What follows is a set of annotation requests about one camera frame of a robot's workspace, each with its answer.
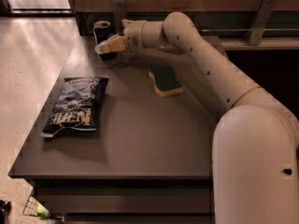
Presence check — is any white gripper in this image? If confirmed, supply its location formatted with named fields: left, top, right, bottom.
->
left=94, top=19, right=146, bottom=54

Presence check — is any blue pepsi can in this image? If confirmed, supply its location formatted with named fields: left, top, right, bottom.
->
left=93, top=21, right=116, bottom=61

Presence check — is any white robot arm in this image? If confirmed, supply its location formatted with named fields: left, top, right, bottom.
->
left=95, top=12, right=299, bottom=224

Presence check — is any yellow green sponge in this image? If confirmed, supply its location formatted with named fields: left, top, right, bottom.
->
left=149, top=66, right=184, bottom=97

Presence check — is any dark blue chip bag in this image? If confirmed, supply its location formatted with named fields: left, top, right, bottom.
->
left=41, top=77, right=109, bottom=138

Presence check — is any dark grey drawer cabinet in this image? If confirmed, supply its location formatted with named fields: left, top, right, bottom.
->
left=8, top=37, right=218, bottom=224

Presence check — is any left metal rail bracket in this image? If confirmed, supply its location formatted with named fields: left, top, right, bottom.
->
left=111, top=0, right=126, bottom=34

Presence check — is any metal rail bracket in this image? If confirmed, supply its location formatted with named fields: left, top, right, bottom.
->
left=247, top=0, right=277, bottom=46
left=111, top=0, right=126, bottom=34

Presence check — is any horizontal metal rail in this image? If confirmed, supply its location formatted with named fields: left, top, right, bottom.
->
left=199, top=28, right=299, bottom=36

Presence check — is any right metal rail bracket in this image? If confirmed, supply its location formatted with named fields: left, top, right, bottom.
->
left=247, top=0, right=277, bottom=46

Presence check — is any wire basket with green item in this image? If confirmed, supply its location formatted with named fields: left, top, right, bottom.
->
left=22, top=195, right=51, bottom=220

